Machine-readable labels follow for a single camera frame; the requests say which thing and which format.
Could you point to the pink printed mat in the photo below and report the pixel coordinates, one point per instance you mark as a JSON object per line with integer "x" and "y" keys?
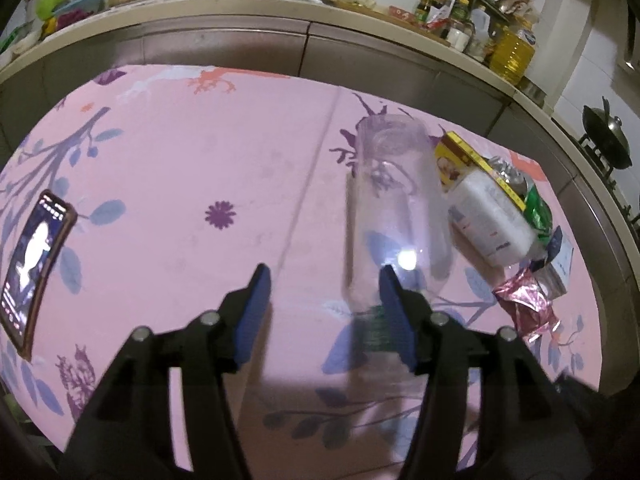
{"x": 200, "y": 170}

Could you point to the blue and white small packet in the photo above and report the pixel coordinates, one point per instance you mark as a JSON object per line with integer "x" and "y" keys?
{"x": 560, "y": 260}

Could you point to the yellow cooking oil bottle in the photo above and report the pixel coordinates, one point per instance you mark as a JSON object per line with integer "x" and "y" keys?
{"x": 510, "y": 57}

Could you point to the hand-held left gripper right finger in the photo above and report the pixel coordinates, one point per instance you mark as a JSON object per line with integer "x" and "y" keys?
{"x": 396, "y": 320}

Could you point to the gas stove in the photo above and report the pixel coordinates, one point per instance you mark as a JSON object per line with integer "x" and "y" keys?
{"x": 622, "y": 200}

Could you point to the green plastic scoop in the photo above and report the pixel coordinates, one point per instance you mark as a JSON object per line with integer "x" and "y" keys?
{"x": 55, "y": 2}

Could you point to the pink foil wrapper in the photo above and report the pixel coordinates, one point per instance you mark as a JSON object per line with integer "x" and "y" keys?
{"x": 525, "y": 305}

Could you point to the black smartphone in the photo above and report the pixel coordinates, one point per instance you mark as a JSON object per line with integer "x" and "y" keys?
{"x": 30, "y": 280}

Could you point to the crushed green drink carton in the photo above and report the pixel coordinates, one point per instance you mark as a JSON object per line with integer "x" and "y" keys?
{"x": 537, "y": 210}

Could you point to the white plastic jug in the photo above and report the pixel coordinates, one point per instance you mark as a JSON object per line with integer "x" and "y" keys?
{"x": 479, "y": 35}

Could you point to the black wok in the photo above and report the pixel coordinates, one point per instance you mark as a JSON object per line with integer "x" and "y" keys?
{"x": 607, "y": 135}

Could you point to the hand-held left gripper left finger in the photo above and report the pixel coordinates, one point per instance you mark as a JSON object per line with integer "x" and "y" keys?
{"x": 254, "y": 312}

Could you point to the small steel pot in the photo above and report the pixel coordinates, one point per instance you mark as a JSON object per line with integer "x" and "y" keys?
{"x": 532, "y": 91}

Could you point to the clear plastic bottle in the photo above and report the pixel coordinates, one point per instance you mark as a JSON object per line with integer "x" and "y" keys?
{"x": 390, "y": 200}

